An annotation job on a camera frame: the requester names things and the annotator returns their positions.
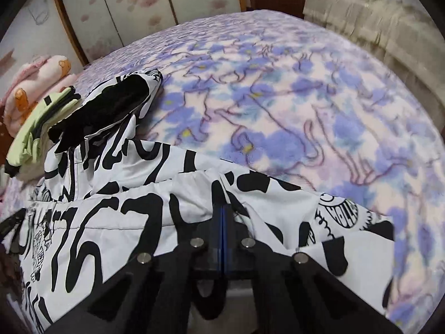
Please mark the black and white printed jacket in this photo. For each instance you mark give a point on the black and white printed jacket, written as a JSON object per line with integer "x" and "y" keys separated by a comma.
{"x": 114, "y": 181}

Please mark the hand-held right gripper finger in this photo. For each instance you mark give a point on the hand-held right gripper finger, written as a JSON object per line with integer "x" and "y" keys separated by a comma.
{"x": 227, "y": 243}
{"x": 220, "y": 243}

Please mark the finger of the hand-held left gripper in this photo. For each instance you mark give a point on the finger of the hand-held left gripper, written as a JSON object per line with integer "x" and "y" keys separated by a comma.
{"x": 15, "y": 224}

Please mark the pink bear print quilt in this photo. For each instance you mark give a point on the pink bear print quilt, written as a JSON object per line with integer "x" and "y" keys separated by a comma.
{"x": 45, "y": 73}

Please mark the light green garment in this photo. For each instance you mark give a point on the light green garment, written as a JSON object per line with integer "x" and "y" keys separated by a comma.
{"x": 31, "y": 135}

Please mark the beige cloth covered furniture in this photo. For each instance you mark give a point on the beige cloth covered furniture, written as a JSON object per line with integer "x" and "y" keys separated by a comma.
{"x": 382, "y": 24}

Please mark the purple cat print blanket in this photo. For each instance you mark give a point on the purple cat print blanket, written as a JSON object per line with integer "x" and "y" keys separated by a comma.
{"x": 278, "y": 94}

